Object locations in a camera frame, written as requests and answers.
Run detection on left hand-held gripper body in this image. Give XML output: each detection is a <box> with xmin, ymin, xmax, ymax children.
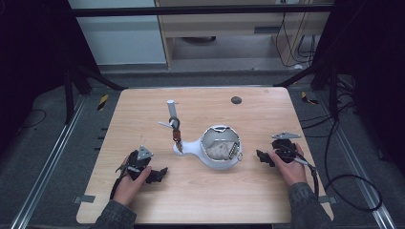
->
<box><xmin>126</xmin><ymin>145</ymin><xmax>155</xmax><ymax>182</ymax></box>

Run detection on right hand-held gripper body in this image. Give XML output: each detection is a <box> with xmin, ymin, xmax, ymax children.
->
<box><xmin>270</xmin><ymin>131</ymin><xmax>302</xmax><ymax>164</ymax></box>

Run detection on keychain with green loop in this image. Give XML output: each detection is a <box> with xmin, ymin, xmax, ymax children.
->
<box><xmin>168</xmin><ymin>115</ymin><xmax>184</xmax><ymax>155</ymax></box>

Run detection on white key stand with bowl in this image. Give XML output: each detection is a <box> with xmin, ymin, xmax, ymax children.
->
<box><xmin>158</xmin><ymin>98</ymin><xmax>244</xmax><ymax>171</ymax></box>

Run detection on small grey white pouch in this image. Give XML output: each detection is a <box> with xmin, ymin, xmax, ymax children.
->
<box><xmin>205</xmin><ymin>140</ymin><xmax>244</xmax><ymax>162</ymax></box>

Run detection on person's left hand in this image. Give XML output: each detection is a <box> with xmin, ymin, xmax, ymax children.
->
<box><xmin>113</xmin><ymin>156</ymin><xmax>153</xmax><ymax>207</ymax></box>

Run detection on person's right hand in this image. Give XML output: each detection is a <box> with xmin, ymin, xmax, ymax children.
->
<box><xmin>267</xmin><ymin>144</ymin><xmax>309</xmax><ymax>187</ymax></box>

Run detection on yellow black tape strip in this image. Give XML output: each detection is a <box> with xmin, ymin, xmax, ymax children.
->
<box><xmin>300</xmin><ymin>91</ymin><xmax>320</xmax><ymax>106</ymax></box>
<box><xmin>96</xmin><ymin>94</ymin><xmax>110</xmax><ymax>112</ymax></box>

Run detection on black metal stand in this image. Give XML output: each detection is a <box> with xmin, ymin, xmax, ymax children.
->
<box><xmin>62</xmin><ymin>58</ymin><xmax>129</xmax><ymax>126</ymax></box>
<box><xmin>272</xmin><ymin>56</ymin><xmax>341</xmax><ymax>122</ymax></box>

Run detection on white cabinet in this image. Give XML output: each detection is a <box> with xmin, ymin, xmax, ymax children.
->
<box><xmin>67</xmin><ymin>0</ymin><xmax>167</xmax><ymax>67</ymax></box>

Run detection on light wooden desk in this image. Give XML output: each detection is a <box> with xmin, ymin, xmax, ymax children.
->
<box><xmin>154</xmin><ymin>0</ymin><xmax>336</xmax><ymax>70</ymax></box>

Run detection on left hand-held gripper black cable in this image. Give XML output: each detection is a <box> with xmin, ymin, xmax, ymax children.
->
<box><xmin>109</xmin><ymin>163</ymin><xmax>141</xmax><ymax>200</ymax></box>

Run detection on hand-held gripper black cable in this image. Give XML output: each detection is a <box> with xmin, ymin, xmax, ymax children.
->
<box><xmin>288</xmin><ymin>144</ymin><xmax>320</xmax><ymax>198</ymax></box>
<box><xmin>109</xmin><ymin>163</ymin><xmax>141</xmax><ymax>200</ymax></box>

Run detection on right hand-held gripper black cable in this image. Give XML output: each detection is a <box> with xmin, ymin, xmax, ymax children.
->
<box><xmin>288</xmin><ymin>144</ymin><xmax>320</xmax><ymax>198</ymax></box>

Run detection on thick black floor cable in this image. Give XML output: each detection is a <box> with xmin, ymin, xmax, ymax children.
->
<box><xmin>300</xmin><ymin>104</ymin><xmax>384</xmax><ymax>213</ymax></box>

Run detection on grey metal table bracket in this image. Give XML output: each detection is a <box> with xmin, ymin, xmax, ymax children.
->
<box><xmin>318</xmin><ymin>195</ymin><xmax>338</xmax><ymax>205</ymax></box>
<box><xmin>73</xmin><ymin>194</ymin><xmax>96</xmax><ymax>204</ymax></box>

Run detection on aluminium floor rail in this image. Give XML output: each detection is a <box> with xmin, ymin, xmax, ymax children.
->
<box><xmin>10</xmin><ymin>94</ymin><xmax>88</xmax><ymax>229</ymax></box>
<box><xmin>317</xmin><ymin>91</ymin><xmax>396</xmax><ymax>229</ymax></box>

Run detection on black hanging desk cables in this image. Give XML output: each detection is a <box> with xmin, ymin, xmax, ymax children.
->
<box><xmin>274</xmin><ymin>11</ymin><xmax>317</xmax><ymax>69</ymax></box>

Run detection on thin black floor cable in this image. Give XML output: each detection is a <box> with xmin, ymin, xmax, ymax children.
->
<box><xmin>21</xmin><ymin>108</ymin><xmax>48</xmax><ymax>130</ymax></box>

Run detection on black horizontal frame bar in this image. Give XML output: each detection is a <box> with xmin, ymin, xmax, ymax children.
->
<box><xmin>67</xmin><ymin>4</ymin><xmax>336</xmax><ymax>18</ymax></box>

